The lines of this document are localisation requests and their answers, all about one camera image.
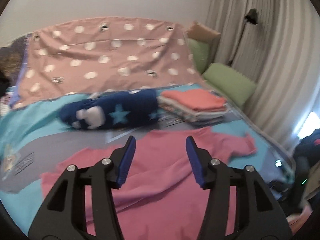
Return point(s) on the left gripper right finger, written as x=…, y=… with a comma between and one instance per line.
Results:
x=240, y=204

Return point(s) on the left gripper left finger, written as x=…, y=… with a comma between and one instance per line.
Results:
x=62, y=214

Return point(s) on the pink garment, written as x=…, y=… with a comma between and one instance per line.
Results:
x=160, y=174

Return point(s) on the dark clothes on chair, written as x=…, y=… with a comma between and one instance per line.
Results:
x=306, y=155

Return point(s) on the stack of folded clothes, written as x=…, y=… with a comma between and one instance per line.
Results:
x=196, y=106

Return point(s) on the blue grey bed sheet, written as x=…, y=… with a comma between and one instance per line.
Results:
x=34, y=141

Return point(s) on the navy star plush pillow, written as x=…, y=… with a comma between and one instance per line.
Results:
x=121, y=109

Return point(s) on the green pillow near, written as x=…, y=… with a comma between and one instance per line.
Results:
x=237, y=87

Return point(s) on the green pillow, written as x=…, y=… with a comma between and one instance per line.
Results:
x=200, y=54
x=237, y=87

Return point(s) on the pink polka dot blanket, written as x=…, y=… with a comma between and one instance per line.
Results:
x=104, y=54

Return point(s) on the dark patterned headboard cloth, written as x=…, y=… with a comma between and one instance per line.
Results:
x=12, y=56

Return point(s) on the green pillow far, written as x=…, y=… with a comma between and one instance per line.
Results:
x=200, y=54

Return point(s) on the grey striped curtain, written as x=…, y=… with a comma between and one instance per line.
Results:
x=280, y=54

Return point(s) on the beige pillow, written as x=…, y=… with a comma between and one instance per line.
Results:
x=202, y=33

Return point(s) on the black floor lamp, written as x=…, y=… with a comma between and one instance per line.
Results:
x=250, y=18

